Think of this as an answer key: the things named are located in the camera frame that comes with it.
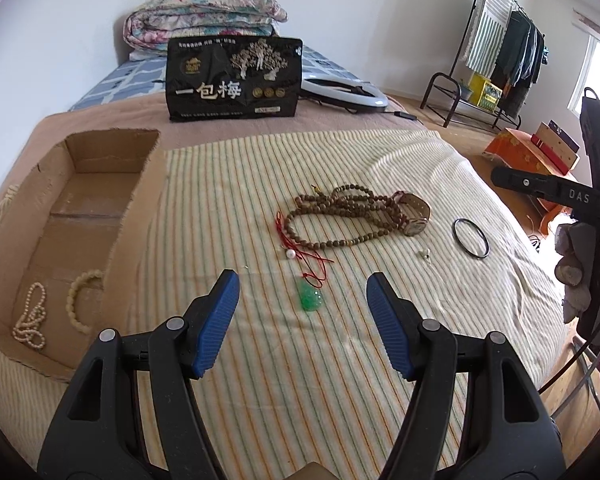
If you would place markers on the blue checked bedsheet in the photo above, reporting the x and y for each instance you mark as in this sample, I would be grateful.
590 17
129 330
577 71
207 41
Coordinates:
130 77

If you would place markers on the striped cream blanket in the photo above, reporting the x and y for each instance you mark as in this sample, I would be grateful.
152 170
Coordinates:
290 385

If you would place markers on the red and tan box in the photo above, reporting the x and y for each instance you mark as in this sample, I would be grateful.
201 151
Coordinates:
555 145

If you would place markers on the small white earring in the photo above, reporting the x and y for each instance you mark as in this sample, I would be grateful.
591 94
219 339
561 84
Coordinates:
425 255

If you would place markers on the brown blanket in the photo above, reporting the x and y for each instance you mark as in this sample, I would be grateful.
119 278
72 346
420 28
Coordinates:
325 117

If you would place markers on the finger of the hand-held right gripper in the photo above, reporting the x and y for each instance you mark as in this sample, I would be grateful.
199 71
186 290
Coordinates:
540 187

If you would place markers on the folded floral quilt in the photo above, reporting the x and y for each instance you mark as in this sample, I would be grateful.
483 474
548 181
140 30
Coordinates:
205 15

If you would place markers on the black metal clothes rack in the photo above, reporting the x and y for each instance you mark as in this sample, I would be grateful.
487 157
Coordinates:
445 90

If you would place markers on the black snack bag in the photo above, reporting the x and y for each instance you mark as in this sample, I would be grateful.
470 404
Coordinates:
230 80

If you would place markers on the black bangle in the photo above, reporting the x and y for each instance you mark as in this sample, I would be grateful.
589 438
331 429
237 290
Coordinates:
456 232

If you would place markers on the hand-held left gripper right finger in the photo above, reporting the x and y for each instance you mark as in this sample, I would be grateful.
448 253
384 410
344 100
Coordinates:
387 325

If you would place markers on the brown cardboard box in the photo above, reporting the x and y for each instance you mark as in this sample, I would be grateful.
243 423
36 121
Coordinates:
95 220

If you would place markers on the dark hanging clothes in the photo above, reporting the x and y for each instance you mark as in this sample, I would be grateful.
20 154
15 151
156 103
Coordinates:
520 60

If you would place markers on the window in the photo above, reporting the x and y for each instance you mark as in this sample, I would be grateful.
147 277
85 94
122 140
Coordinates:
597 75

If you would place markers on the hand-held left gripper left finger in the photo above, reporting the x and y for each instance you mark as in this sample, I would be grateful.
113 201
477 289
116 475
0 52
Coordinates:
220 320

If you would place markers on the person's right hand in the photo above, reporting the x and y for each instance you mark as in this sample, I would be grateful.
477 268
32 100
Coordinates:
575 255

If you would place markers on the yellow crate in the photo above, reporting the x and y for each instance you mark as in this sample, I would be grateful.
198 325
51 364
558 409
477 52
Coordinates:
484 91

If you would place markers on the striped hanging towel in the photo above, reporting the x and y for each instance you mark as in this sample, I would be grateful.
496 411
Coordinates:
485 35

